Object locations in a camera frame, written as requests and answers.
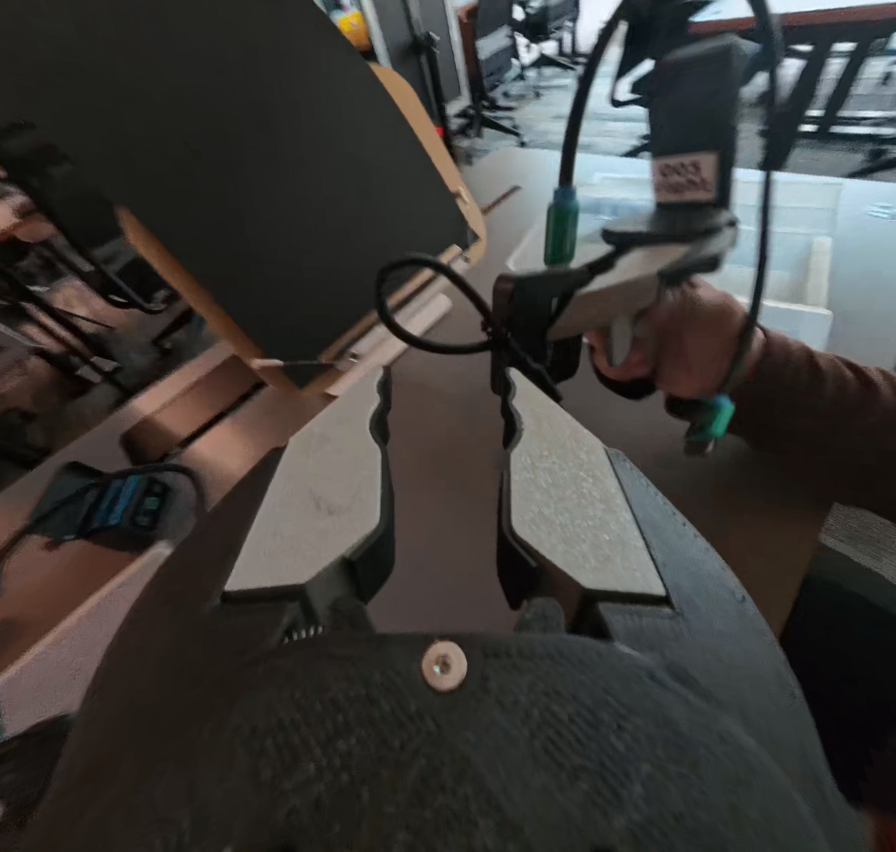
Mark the person's right hand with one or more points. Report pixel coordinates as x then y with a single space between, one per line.
693 348

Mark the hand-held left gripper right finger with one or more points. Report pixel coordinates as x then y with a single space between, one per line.
574 502

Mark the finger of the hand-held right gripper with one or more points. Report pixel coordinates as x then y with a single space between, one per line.
616 292

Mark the person's right forearm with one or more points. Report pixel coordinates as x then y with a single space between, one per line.
826 418

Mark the black monitor with tan frame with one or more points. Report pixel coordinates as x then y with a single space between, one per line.
245 131

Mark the small black device blue display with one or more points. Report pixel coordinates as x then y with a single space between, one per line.
105 509

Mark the yellow container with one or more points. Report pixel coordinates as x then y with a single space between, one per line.
352 30

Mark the black office chair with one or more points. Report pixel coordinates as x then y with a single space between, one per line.
493 47
665 5
553 5

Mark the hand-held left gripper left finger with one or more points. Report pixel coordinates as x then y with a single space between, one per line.
315 502

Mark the black hdmi adapter with pigtail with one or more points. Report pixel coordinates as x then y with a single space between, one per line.
532 306

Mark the grey panel on tripod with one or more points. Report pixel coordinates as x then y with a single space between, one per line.
413 19

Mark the clear plastic bin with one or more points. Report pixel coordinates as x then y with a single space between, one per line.
798 222

